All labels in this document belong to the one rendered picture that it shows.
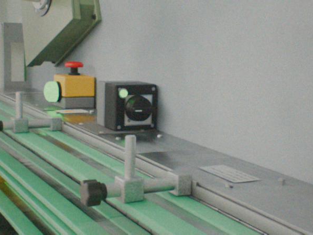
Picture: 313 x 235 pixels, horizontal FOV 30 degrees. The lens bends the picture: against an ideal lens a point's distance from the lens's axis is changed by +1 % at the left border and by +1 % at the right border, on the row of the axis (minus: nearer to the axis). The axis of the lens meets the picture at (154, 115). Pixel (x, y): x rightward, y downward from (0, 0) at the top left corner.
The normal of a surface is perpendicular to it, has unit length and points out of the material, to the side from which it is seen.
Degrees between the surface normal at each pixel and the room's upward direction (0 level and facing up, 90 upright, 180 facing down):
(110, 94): 0
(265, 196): 90
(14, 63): 90
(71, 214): 90
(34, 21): 4
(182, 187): 90
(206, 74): 0
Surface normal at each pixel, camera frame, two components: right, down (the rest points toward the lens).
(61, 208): 0.03, -0.99
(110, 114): -0.88, 0.04
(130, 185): 0.47, 0.14
